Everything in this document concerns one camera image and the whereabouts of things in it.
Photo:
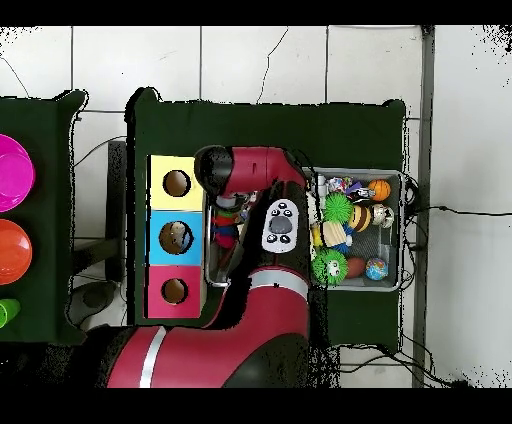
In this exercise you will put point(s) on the clear mesh bin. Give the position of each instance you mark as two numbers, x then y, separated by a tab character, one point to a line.
376	242

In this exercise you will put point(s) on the orange plate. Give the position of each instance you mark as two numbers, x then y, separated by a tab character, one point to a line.
12	252

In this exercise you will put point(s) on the green spiky ball with eyes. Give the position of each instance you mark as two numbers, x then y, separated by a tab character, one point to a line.
330	266

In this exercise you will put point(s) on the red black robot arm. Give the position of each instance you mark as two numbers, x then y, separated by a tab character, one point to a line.
264	320

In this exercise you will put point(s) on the brown toy football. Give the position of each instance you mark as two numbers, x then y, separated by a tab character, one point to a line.
356	268

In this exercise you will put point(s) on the pink plate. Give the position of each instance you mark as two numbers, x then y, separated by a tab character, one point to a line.
12	172

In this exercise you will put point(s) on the ridged wooden block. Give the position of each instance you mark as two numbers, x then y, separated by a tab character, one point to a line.
334	234

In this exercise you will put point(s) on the wooden box with three holes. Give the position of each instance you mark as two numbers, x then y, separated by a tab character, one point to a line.
192	224

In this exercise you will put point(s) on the plain green spiky ball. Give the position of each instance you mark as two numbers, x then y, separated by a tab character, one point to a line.
338	207

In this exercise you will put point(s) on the bag of coloured spiky balls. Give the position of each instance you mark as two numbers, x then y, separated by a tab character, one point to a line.
226	228

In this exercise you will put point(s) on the small globe ball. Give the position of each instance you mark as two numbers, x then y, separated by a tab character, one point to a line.
378	269

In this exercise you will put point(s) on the green cup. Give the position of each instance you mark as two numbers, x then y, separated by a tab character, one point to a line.
6	312

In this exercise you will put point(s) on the wooden toy burger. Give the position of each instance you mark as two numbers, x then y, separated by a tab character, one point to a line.
361	218

